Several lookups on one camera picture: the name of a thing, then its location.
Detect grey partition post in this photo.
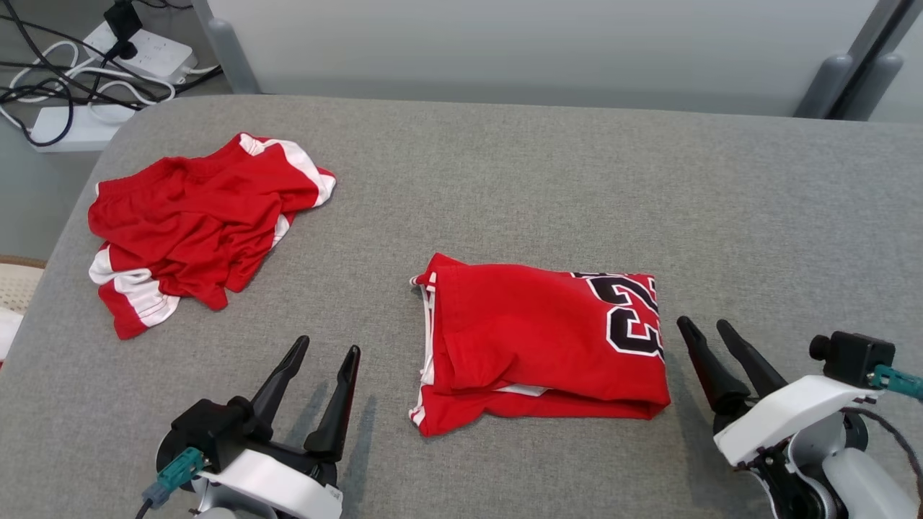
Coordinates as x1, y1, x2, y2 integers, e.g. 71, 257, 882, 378
188, 0, 262, 95
840, 0, 923, 123
792, 0, 895, 120

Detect beige perforated basket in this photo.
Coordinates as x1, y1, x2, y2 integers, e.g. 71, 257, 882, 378
0, 255, 46, 363

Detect black right cable teal plug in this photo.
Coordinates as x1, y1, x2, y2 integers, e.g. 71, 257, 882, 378
840, 363, 923, 500

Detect black cable teal plug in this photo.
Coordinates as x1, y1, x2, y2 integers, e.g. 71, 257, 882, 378
133, 445, 207, 519
840, 363, 923, 500

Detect black plug adapter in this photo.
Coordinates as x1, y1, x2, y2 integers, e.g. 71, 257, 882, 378
104, 0, 144, 61

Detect white partition panel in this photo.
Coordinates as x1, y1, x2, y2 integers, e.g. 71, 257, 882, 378
206, 0, 885, 116
869, 14, 923, 125

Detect white power strip with sockets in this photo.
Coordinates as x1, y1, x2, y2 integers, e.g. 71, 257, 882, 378
82, 19, 198, 84

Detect red white jersey shirt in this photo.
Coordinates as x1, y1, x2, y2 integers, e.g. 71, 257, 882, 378
408, 252, 674, 438

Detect plain white power strip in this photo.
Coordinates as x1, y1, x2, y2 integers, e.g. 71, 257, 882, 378
28, 104, 138, 154

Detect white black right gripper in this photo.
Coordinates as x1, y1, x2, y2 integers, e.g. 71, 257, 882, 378
676, 316, 885, 469

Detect black left cable teal plug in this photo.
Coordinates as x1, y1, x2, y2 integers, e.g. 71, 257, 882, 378
133, 445, 207, 519

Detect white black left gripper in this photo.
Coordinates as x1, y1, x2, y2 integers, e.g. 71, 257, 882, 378
190, 335, 362, 519

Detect red white shorts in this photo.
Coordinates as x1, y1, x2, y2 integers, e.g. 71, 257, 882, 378
87, 132, 338, 342

